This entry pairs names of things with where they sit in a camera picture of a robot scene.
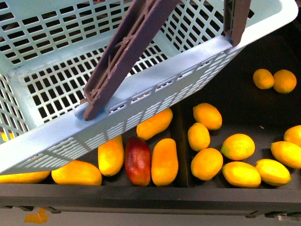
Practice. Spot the brown basket handle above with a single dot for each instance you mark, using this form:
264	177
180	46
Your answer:
141	23

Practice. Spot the light blue plastic basket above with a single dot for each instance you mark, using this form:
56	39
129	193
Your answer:
49	48

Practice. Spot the yellow mango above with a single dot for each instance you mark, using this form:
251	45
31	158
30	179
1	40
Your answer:
77	173
164	163
111	157
25	178
155	124

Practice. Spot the red mango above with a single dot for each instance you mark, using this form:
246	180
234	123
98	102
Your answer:
138	161

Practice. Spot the yellow lemon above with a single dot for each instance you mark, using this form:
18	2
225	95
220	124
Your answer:
241	174
263	79
198	137
238	147
273	172
293	135
208	115
206	164
284	81
287	153

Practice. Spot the black shelf divider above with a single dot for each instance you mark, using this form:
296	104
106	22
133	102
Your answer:
178	133

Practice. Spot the yellow tape piece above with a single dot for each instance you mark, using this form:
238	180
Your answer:
40	217

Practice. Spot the black shelf front rail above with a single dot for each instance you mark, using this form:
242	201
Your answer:
154	200

